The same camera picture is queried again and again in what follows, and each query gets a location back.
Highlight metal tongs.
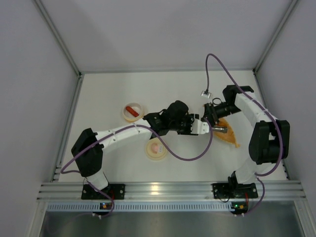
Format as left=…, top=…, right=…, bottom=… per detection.
left=212, top=126, right=228, bottom=133

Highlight red sausage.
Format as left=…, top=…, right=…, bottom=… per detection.
left=125, top=106, right=139, bottom=118

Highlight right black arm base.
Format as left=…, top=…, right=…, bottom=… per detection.
left=212, top=183, right=258, bottom=199

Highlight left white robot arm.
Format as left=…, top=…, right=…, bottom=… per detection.
left=71, top=100, right=209, bottom=190

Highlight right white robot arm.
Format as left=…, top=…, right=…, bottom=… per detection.
left=203, top=85, right=290, bottom=186

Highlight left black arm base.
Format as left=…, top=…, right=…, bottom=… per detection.
left=81, top=183, right=125, bottom=200

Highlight fish-shaped woven basket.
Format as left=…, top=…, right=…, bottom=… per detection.
left=211, top=117, right=240, bottom=148

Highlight orange bowl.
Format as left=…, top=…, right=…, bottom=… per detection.
left=122, top=102, right=145, bottom=123

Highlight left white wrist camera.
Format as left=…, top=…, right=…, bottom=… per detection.
left=191, top=118, right=211, bottom=135

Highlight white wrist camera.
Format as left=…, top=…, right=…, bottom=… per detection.
left=201, top=90, right=212, bottom=99
left=191, top=118, right=211, bottom=135

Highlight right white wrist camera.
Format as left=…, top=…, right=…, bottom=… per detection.
left=201, top=90, right=212, bottom=99

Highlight cream lid pink handle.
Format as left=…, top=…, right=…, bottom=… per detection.
left=145, top=138, right=168, bottom=161

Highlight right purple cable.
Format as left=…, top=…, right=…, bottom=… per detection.
left=205, top=53, right=284, bottom=215

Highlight purple cable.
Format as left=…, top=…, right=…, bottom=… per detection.
left=205, top=53, right=284, bottom=215
left=60, top=118, right=214, bottom=218

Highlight aluminium mounting rail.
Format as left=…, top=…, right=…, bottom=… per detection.
left=37, top=180, right=306, bottom=202

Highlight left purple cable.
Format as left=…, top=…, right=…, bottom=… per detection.
left=60, top=118, right=214, bottom=218

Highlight slotted cable duct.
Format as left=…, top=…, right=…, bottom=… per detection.
left=46, top=201, right=233, bottom=212

